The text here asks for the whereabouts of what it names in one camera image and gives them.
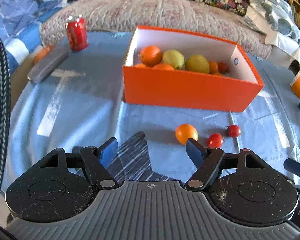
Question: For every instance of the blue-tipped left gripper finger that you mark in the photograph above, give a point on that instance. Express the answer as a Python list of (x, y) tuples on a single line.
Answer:
[(97, 174)]

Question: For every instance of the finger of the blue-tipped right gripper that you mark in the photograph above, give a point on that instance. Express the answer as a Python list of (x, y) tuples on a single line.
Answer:
[(207, 161)]

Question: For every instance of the small orange citrus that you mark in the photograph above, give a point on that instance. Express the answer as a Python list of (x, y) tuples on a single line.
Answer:
[(184, 132)]

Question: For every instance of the small orange tangerine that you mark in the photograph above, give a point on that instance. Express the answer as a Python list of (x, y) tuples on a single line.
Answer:
[(213, 66)]

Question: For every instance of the yellow-green pear with stem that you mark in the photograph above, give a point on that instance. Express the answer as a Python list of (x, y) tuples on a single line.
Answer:
[(197, 63)]

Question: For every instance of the small mandarin orange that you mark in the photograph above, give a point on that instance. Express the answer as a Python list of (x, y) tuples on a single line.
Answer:
[(163, 66)]

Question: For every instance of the yellow pear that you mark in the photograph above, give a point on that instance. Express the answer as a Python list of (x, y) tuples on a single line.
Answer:
[(174, 58)]

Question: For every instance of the large orange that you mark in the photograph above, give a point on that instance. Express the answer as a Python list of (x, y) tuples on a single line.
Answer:
[(150, 56)]

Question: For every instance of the red plum tomato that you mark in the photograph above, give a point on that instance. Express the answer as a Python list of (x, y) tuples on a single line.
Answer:
[(223, 68)]

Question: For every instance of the small kumquat orange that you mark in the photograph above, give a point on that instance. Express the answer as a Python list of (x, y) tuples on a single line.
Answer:
[(140, 65)]

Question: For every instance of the red cherry tomato small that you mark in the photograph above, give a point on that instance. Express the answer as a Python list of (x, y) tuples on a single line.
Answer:
[(215, 141)]

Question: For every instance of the light blue tablecloth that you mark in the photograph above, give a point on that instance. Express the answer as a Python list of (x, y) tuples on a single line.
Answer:
[(81, 104)]

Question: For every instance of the orange cardboard box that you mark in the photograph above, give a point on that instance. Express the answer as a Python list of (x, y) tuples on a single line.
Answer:
[(233, 91)]

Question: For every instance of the grey glasses case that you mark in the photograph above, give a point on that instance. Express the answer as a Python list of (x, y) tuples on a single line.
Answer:
[(47, 65)]

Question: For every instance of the red soda can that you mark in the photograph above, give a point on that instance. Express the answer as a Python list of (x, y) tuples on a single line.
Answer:
[(76, 32)]

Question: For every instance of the beige quilted sofa cover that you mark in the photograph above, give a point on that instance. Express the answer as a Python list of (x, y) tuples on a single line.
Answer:
[(125, 15)]

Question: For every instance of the blue white striped cloth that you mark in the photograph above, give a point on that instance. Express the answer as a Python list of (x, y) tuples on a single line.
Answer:
[(20, 21)]

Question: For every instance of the white cushion blue leaves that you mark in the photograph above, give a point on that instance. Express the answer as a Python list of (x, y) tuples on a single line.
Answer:
[(274, 19)]

